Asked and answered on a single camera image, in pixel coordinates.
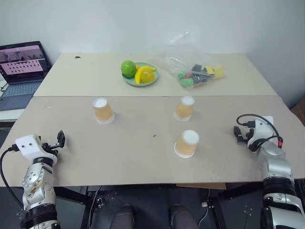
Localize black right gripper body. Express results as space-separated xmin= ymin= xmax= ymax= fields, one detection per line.
xmin=245 ymin=127 xmax=255 ymax=144

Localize yellow toy banana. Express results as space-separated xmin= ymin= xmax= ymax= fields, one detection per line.
xmin=134 ymin=66 xmax=157 ymax=84

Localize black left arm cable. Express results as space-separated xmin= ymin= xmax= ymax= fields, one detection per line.
xmin=0 ymin=145 xmax=25 ymax=211

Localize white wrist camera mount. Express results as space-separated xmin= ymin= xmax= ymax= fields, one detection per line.
xmin=247 ymin=115 xmax=275 ymax=151
xmin=15 ymin=134 xmax=58 ymax=160

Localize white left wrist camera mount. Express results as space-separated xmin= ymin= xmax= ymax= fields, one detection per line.
xmin=15 ymin=134 xmax=58 ymax=160

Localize green toy vegetable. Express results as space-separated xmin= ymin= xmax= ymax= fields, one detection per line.
xmin=177 ymin=69 xmax=194 ymax=88

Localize green toy apple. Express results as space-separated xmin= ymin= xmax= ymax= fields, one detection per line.
xmin=121 ymin=60 xmax=138 ymax=79

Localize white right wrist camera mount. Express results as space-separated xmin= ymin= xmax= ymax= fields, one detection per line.
xmin=247 ymin=115 xmax=275 ymax=151

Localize pale green plate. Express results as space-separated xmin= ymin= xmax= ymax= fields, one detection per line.
xmin=122 ymin=61 xmax=161 ymax=87

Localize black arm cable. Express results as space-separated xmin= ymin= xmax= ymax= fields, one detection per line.
xmin=235 ymin=114 xmax=285 ymax=153
xmin=0 ymin=145 xmax=25 ymax=211

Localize white cable with plug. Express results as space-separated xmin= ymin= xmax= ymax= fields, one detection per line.
xmin=196 ymin=188 xmax=212 ymax=229

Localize grey open laptop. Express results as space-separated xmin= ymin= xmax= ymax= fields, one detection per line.
xmin=0 ymin=41 xmax=52 ymax=112

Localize black toy pieces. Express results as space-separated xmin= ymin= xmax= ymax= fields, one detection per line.
xmin=190 ymin=63 xmax=215 ymax=85

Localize orange paper cup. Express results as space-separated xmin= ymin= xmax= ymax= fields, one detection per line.
xmin=173 ymin=129 xmax=200 ymax=159
xmin=91 ymin=97 xmax=116 ymax=125
xmin=173 ymin=96 xmax=195 ymax=122

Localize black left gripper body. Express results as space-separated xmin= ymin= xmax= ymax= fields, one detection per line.
xmin=41 ymin=141 xmax=60 ymax=155

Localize dark rounded shape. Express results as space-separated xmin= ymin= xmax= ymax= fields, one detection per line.
xmin=111 ymin=204 xmax=136 ymax=229
xmin=169 ymin=204 xmax=199 ymax=229

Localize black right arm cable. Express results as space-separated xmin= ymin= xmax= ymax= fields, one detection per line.
xmin=235 ymin=114 xmax=285 ymax=153

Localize thin white cable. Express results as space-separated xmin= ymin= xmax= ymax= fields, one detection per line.
xmin=86 ymin=185 xmax=102 ymax=229

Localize yellow toy block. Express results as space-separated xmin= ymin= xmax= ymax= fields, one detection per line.
xmin=205 ymin=65 xmax=225 ymax=80

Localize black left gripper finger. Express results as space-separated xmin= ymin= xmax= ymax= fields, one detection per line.
xmin=56 ymin=130 xmax=67 ymax=148

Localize brown cardboard sheet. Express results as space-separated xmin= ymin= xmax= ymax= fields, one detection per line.
xmin=175 ymin=182 xmax=227 ymax=191

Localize clear plastic bag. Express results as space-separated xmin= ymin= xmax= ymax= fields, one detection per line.
xmin=152 ymin=31 xmax=230 ymax=93

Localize yellow toy lemon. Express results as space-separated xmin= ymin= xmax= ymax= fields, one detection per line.
xmin=141 ymin=69 xmax=156 ymax=83

